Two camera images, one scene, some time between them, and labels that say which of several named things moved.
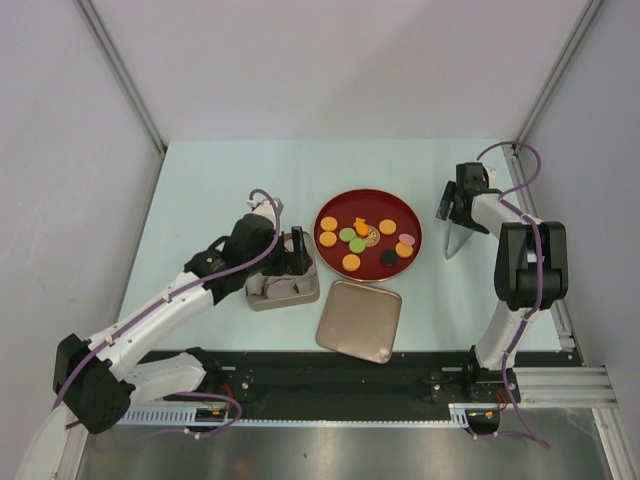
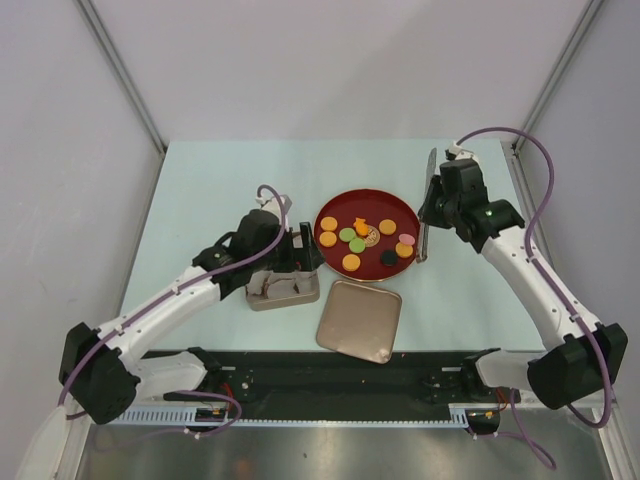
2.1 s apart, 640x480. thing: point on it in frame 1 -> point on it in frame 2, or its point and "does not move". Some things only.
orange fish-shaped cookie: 361,226 does not move
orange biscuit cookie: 329,223 does not move
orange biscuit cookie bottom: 351,262 does not move
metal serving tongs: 457,236 -> 423,232
